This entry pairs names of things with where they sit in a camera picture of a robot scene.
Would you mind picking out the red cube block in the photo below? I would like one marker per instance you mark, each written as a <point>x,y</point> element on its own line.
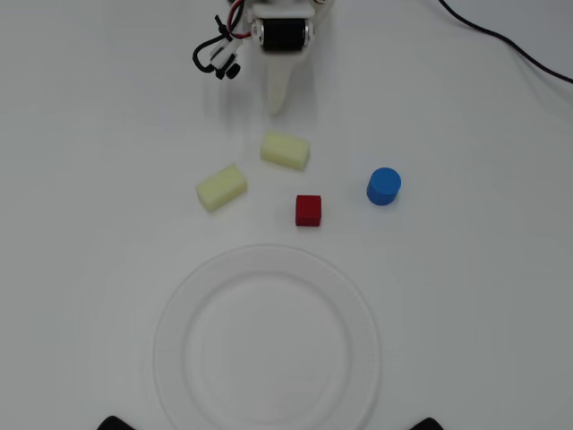
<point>308,210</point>

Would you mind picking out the white plastic dish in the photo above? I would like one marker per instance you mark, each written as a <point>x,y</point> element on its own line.
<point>268,340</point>

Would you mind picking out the blue ribbed cylinder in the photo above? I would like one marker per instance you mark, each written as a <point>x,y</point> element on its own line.
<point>383,186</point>

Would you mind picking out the black stand foot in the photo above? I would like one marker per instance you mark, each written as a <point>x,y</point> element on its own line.
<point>114,423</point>
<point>430,424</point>

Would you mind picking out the pale yellow foam block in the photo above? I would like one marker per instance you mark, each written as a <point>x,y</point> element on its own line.
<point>285,150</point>
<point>221,187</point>

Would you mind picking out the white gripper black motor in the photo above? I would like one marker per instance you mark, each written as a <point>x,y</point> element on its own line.
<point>284,37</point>

